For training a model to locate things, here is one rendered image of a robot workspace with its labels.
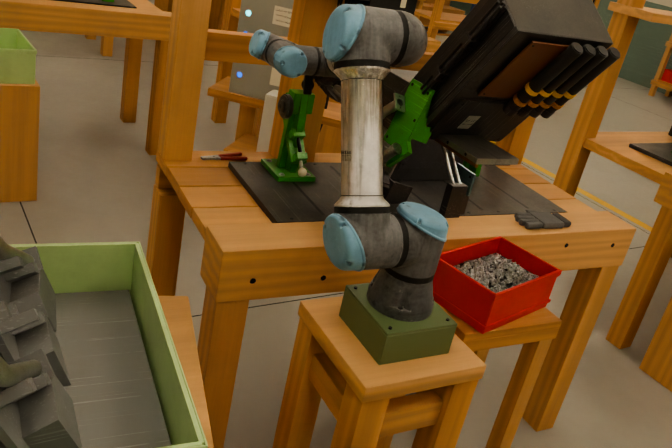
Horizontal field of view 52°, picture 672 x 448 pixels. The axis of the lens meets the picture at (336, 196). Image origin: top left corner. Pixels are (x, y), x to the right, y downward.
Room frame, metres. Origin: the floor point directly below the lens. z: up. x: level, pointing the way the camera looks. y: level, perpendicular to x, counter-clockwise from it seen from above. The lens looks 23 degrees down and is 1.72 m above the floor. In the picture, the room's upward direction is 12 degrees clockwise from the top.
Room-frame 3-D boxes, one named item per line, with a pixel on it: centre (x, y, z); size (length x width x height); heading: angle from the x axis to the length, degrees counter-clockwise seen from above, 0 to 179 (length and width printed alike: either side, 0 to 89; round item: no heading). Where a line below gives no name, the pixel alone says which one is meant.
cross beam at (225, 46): (2.46, -0.03, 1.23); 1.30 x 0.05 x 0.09; 121
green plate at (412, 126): (2.05, -0.19, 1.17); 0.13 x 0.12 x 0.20; 121
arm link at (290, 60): (1.75, 0.18, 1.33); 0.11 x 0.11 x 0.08; 31
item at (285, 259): (1.91, -0.37, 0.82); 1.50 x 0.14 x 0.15; 121
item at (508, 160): (2.10, -0.34, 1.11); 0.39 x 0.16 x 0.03; 31
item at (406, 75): (2.32, -0.24, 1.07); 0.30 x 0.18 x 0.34; 121
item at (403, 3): (2.27, -0.02, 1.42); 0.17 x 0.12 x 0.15; 121
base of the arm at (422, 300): (1.35, -0.19, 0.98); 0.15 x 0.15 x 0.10
